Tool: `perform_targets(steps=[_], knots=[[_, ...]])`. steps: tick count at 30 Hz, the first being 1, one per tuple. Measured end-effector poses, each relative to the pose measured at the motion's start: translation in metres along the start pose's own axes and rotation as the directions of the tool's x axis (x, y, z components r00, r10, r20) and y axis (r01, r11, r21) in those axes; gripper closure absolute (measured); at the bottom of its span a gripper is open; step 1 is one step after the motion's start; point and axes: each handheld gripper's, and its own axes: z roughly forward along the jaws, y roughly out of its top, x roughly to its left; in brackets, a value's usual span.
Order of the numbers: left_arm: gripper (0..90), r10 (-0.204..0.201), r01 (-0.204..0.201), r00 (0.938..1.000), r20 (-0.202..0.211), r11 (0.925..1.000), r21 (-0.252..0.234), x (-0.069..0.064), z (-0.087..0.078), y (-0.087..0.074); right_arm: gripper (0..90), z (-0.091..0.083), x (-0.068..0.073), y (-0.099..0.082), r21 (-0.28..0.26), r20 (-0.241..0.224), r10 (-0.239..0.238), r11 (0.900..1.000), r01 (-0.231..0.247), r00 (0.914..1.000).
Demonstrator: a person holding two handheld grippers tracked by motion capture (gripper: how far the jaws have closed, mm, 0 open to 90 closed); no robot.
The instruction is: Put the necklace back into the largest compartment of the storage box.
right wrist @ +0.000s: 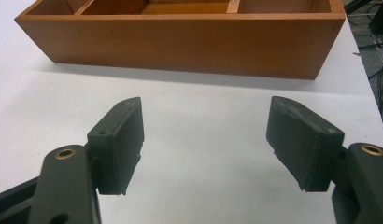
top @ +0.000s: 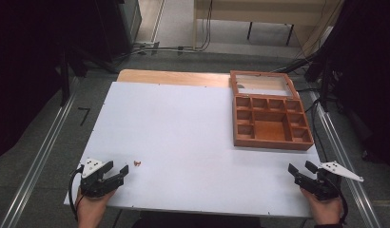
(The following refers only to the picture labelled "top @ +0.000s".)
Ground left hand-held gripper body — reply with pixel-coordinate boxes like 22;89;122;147
79;158;126;200

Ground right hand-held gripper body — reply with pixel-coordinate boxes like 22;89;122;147
294;161;365;201

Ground wooden compartment box with lid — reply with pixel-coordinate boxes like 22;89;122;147
229;69;315;152

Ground person's right hand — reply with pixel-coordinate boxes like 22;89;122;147
300;187;343;226

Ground person's left hand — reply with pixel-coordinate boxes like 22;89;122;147
74;186;117;228

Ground person's dark clothing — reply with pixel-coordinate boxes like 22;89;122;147
130;211;263;228

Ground black curtain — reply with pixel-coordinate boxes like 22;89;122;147
305;0;390;170
0;0;121;161

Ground dark cabinet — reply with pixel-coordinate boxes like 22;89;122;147
94;0;143;63

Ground light wooden desk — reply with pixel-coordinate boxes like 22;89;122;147
191;0;345;56

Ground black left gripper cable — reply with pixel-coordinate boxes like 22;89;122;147
68;166;86;221

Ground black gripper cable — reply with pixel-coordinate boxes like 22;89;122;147
68;166;86;221
327;176;349;225

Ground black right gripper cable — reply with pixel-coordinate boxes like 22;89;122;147
327;176;349;225

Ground metal floor rail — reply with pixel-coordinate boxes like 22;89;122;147
310;90;382;228
0;91;77;228

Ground black cable beside table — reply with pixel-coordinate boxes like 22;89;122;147
304;97;329;162

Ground bundle of floor cables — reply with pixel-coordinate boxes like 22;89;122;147
115;41;210;63

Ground hanging black desk cables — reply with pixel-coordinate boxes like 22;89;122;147
201;0;214;51

